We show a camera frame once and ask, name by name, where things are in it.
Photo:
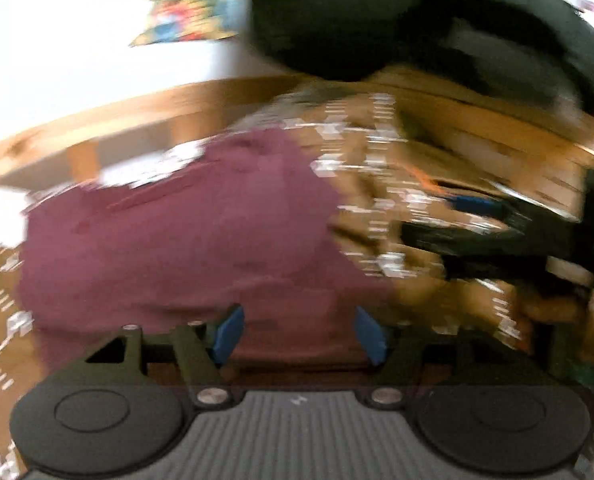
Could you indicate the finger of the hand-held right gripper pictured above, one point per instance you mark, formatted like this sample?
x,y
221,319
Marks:
x,y
472,206
457,247

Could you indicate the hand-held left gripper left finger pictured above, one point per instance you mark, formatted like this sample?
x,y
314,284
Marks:
x,y
229,334

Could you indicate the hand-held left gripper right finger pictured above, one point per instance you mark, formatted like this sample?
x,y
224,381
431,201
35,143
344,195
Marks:
x,y
370,337

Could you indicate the maroon small garment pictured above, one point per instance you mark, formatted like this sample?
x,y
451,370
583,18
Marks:
x,y
187,250

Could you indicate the brown printed blanket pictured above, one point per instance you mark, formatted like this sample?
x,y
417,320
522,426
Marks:
x,y
372,160

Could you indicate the wooden bed frame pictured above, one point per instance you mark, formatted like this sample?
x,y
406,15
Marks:
x,y
77,130

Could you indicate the colourful mushroom wall poster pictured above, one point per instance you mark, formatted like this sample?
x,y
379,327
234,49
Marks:
x,y
187,5

